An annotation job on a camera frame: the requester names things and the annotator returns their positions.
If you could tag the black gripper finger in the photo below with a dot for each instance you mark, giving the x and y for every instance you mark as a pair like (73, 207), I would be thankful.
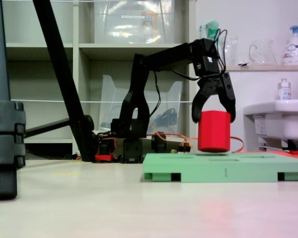
(197, 106)
(227, 94)

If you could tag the red octagonal pillar block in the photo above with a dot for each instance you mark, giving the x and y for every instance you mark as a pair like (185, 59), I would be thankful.
(213, 131)

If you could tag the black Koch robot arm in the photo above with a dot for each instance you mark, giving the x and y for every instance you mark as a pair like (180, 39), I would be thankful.
(139, 86)

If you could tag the clear measuring beaker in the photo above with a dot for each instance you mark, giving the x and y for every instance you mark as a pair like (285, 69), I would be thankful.
(231, 52)

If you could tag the small blue white packet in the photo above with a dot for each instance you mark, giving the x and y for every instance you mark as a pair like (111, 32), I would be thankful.
(243, 64)

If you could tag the blue white toothbrush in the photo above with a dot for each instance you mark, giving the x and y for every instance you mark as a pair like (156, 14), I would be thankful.
(201, 31)

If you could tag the green spray bottle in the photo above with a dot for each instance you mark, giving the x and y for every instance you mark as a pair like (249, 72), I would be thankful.
(211, 27)

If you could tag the circuit board with connectors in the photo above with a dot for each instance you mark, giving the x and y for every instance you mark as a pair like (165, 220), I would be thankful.
(185, 148)

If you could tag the black table clamp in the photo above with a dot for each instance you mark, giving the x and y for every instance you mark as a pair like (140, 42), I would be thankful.
(159, 143)

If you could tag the clear glass pitcher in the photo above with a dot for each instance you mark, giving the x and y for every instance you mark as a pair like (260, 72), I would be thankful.
(263, 53)

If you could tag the small clear sanitizer bottle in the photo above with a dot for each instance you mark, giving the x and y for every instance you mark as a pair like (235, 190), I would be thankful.
(284, 93)

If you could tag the green shape sorting board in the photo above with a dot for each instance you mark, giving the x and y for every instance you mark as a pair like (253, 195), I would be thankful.
(213, 168)

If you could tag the white sink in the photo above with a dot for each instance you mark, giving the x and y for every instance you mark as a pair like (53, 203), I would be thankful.
(288, 119)

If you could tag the white foam soap bottle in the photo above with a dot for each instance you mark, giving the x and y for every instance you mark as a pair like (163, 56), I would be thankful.
(294, 52)

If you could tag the clear plastic storage box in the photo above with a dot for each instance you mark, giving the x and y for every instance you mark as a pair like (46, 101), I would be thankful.
(129, 24)

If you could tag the small red flat part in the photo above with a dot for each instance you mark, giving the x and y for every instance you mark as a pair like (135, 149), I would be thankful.
(296, 152)

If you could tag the red base clamp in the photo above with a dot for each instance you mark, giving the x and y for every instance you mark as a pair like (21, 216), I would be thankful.
(104, 157)

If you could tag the beige shelf unit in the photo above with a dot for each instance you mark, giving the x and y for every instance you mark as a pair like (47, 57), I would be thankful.
(75, 74)

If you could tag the black slanted tripod leg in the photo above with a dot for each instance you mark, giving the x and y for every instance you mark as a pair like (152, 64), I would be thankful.
(59, 62)

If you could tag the black thin tripod brace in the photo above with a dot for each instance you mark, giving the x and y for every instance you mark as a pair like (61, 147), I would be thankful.
(47, 127)

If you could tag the grey tripod leg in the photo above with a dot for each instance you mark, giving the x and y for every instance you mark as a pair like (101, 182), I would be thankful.
(1, 124)

